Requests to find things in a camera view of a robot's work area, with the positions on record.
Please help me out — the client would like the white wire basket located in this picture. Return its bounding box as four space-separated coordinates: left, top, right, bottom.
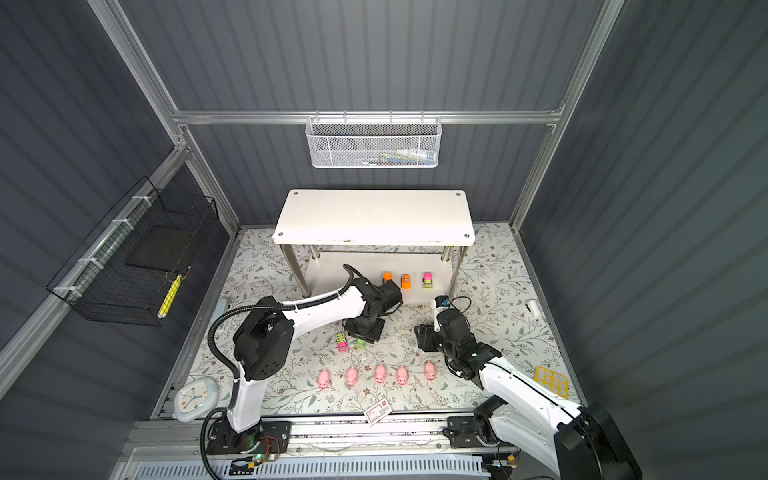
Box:
305 118 443 169

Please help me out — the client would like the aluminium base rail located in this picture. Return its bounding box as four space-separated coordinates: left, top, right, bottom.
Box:
123 411 485 455

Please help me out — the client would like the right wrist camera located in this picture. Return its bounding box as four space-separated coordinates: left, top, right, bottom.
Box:
434 295 451 312

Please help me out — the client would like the pink toy pig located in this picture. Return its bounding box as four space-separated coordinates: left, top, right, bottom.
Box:
374 364 387 384
424 361 437 381
317 369 331 389
396 366 409 386
345 367 359 387

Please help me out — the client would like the white two-tier shelf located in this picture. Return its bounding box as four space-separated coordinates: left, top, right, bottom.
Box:
273 189 475 304

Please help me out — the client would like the black wire basket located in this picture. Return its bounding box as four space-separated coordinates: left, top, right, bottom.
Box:
47 182 219 327

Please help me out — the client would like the yellow green marker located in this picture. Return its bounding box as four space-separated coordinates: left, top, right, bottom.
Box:
157 274 183 319

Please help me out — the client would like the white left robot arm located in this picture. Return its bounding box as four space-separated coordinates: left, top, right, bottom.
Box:
206 277 402 433

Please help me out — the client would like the red white card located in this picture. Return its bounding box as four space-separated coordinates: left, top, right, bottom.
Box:
364 399 393 425

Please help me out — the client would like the yellow plastic grid tray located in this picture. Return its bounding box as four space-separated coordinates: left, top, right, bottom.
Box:
534 366 570 399

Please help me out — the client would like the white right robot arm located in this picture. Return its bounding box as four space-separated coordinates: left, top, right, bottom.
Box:
414 308 643 479

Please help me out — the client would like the white round wall clock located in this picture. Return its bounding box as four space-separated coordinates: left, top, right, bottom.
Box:
173 376 220 423

